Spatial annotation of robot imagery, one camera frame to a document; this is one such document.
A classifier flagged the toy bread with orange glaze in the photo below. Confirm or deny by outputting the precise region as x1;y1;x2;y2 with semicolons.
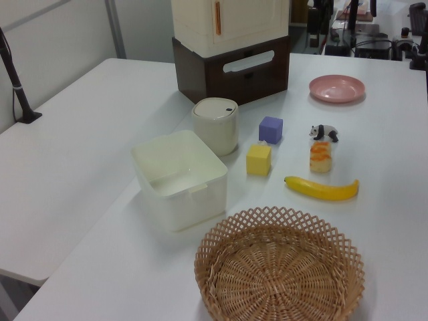
309;140;332;174

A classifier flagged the round wicker basket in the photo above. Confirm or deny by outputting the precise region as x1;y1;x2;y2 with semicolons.
194;206;366;321

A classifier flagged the small beige lidded trash can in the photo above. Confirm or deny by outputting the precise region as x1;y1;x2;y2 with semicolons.
191;97;240;157

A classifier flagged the yellow foam cube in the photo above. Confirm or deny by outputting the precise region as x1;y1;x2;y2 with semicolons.
245;144;272;176

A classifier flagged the cream plastic storage bin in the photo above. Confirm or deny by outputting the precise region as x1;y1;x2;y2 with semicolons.
130;129;229;233

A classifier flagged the purple foam cube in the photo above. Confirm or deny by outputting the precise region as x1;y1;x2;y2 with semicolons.
258;116;284;145

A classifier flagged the yellow toy banana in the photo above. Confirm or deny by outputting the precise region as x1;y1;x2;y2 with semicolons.
284;175;360;202

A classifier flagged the toy panda figure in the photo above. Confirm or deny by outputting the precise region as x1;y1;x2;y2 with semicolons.
308;124;340;143

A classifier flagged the pink plastic plate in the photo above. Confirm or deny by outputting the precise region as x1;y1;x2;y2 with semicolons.
308;75;366;104

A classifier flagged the cream plastic cabinet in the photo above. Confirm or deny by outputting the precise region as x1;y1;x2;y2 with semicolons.
170;0;290;57

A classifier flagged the emergency stop button box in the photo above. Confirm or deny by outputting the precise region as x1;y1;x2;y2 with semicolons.
393;26;417;51

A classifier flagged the orange cabinet handle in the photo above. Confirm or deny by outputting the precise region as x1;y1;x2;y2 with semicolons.
213;1;223;35

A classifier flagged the black camera stand pole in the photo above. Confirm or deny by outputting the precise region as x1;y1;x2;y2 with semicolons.
0;26;43;125

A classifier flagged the black clamp mount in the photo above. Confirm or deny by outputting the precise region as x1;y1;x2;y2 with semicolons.
409;45;428;71

